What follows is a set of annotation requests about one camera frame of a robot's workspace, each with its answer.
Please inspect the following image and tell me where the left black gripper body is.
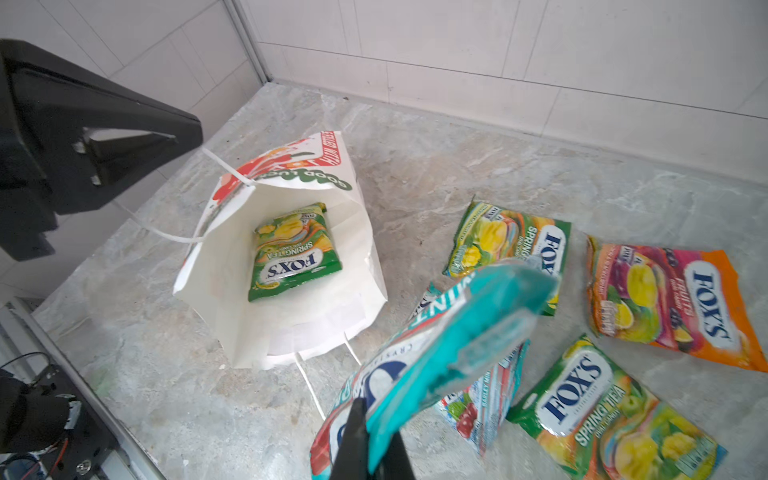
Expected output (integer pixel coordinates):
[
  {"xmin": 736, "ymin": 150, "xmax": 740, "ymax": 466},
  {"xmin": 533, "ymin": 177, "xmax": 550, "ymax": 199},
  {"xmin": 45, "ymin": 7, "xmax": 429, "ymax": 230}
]
[{"xmin": 1, "ymin": 39, "xmax": 203, "ymax": 261}]

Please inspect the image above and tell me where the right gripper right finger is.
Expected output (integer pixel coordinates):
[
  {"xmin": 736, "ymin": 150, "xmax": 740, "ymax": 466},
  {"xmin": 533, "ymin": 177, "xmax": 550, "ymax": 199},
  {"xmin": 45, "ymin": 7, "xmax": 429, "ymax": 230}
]
[{"xmin": 376, "ymin": 433, "xmax": 416, "ymax": 480}]

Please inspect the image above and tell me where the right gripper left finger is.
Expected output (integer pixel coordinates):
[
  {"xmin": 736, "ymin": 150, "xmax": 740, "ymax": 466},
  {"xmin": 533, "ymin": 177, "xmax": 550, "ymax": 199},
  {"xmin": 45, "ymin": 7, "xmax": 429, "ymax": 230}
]
[{"xmin": 330, "ymin": 397, "xmax": 369, "ymax": 480}]

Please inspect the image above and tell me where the teal mint Fox's candy bag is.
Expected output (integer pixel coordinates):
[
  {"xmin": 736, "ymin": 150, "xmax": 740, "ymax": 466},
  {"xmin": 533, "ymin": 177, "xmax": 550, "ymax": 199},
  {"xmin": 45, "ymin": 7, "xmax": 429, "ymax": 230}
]
[{"xmin": 410, "ymin": 281, "xmax": 532, "ymax": 458}]

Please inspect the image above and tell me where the white floral paper bag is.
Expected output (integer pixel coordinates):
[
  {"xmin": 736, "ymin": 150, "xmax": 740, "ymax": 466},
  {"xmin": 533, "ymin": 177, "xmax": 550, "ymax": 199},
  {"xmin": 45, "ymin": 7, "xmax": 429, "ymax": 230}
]
[{"xmin": 173, "ymin": 131, "xmax": 388, "ymax": 370}]

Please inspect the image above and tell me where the orange pink Fox's candy bag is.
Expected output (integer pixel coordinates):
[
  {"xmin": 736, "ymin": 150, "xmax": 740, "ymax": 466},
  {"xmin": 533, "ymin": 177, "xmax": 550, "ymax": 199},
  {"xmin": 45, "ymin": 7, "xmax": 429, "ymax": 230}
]
[{"xmin": 587, "ymin": 236, "xmax": 767, "ymax": 372}]

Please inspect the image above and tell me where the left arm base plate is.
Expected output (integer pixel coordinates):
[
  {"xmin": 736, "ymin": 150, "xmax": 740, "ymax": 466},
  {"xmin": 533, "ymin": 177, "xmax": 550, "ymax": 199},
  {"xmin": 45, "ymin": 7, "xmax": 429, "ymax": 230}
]
[{"xmin": 1, "ymin": 352, "xmax": 118, "ymax": 479}]

